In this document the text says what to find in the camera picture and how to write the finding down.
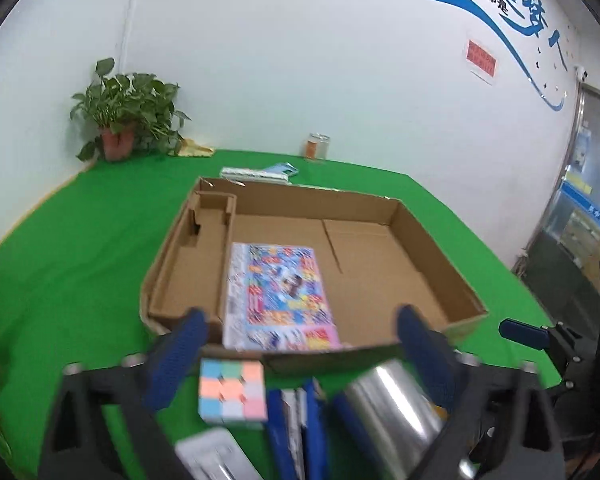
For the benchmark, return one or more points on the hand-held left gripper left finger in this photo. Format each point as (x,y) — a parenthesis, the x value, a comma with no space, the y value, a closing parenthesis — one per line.
(180,355)

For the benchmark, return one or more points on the silver metal cup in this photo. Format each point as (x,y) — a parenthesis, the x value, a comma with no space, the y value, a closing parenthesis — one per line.
(395,410)

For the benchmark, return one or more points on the pastel puzzle cube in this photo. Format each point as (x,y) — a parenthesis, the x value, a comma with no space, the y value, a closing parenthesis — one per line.
(230,390)

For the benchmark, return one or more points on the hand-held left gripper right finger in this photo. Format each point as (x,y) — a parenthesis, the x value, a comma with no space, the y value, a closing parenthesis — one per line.
(425,360)

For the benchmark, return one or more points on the light blue phone case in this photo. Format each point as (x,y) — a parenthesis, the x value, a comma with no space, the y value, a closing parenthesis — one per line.
(285,167)

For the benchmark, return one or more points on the red wall sign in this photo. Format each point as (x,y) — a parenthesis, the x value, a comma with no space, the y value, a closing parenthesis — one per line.
(480,57)

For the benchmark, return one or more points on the blue stapler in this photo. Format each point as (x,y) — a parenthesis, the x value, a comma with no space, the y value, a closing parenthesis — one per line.
(312,435)

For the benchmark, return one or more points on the yellow cloth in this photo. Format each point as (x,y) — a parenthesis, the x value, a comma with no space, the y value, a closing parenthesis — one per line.
(195,150)

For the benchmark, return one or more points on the white security camera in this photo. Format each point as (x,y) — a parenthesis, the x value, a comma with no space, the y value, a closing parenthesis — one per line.
(581,73)

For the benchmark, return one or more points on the white folding phone stand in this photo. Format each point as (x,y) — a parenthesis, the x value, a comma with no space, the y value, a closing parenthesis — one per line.
(210,455)

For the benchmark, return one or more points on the colourful printed booklet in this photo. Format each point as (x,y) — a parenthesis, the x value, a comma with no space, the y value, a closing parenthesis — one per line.
(280,290)

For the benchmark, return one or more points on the shallow cardboard box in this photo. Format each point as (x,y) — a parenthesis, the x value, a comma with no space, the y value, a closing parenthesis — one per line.
(370,260)

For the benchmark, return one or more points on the green tablecloth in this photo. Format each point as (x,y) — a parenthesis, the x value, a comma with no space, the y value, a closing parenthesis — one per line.
(80,240)

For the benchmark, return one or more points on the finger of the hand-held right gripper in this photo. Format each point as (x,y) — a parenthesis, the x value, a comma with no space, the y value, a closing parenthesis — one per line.
(522,334)

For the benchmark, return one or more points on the potted plant in orange pot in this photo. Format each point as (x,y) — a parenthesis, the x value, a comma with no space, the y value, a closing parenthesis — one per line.
(125,105)

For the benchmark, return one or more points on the glass jar with orange label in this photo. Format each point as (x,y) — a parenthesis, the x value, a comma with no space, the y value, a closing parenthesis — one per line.
(316,147)

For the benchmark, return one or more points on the glass door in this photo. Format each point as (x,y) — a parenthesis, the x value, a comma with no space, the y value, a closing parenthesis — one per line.
(580,185)

